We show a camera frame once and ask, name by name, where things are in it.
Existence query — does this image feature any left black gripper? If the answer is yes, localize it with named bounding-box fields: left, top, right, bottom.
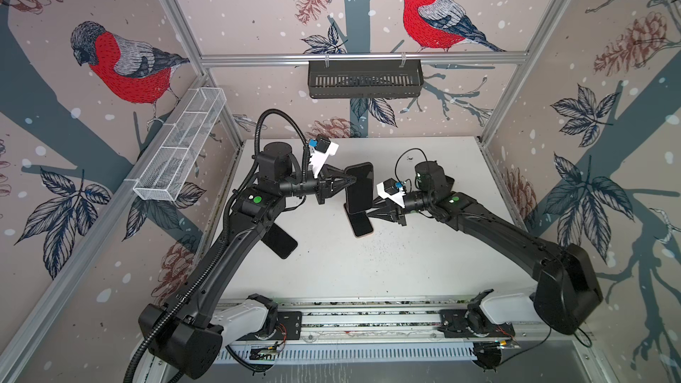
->
left=277, top=165, right=356, bottom=206

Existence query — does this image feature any phone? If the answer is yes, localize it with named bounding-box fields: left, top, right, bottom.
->
left=344, top=162, right=374, bottom=215
left=343, top=204, right=373, bottom=239

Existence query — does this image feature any black phone near left arm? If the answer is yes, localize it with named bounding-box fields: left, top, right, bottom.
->
left=262, top=223, right=298, bottom=260

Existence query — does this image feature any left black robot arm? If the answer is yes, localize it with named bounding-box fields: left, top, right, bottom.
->
left=123, top=137, right=356, bottom=382

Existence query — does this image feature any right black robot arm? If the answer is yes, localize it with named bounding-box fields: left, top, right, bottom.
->
left=369, top=161, right=603, bottom=335

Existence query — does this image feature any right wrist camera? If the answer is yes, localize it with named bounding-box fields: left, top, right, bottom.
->
left=376, top=178, right=406, bottom=209

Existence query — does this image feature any right thin black cable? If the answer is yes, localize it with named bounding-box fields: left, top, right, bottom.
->
left=394, top=147, right=430, bottom=182

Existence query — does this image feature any black wire wall basket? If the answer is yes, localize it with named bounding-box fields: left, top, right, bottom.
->
left=308, top=60, right=424, bottom=99

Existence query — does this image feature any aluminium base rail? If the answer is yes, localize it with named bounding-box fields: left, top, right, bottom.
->
left=148, top=297, right=597, bottom=344

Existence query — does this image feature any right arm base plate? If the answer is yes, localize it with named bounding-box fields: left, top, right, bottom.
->
left=437, top=310, right=515, bottom=339

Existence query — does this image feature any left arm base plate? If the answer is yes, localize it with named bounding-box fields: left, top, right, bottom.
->
left=239, top=311, right=303, bottom=342

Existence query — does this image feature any white mesh wall tray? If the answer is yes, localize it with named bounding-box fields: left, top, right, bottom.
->
left=133, top=87, right=226, bottom=201

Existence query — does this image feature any left corrugated black cable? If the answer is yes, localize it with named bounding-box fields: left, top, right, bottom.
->
left=123, top=108, right=312, bottom=383

